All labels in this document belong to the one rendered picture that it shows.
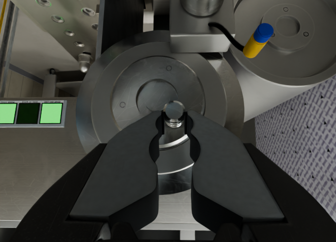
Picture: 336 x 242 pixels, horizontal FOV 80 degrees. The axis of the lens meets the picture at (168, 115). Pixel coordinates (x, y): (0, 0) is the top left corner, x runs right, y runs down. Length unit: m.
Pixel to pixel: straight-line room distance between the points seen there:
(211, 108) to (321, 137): 0.15
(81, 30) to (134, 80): 0.35
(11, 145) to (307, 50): 0.63
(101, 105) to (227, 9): 0.13
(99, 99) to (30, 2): 0.32
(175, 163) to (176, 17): 0.11
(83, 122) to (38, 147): 0.42
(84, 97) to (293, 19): 0.21
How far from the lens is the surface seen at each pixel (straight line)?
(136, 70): 0.17
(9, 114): 0.66
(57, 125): 0.58
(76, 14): 0.46
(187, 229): 0.53
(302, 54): 0.23
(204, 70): 0.18
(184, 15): 0.17
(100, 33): 0.23
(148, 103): 0.16
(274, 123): 0.38
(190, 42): 0.17
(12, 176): 0.64
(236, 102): 0.18
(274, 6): 0.24
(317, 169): 0.29
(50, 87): 3.40
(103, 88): 0.18
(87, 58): 0.59
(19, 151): 0.63
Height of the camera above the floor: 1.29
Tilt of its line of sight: 12 degrees down
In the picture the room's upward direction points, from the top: 180 degrees counter-clockwise
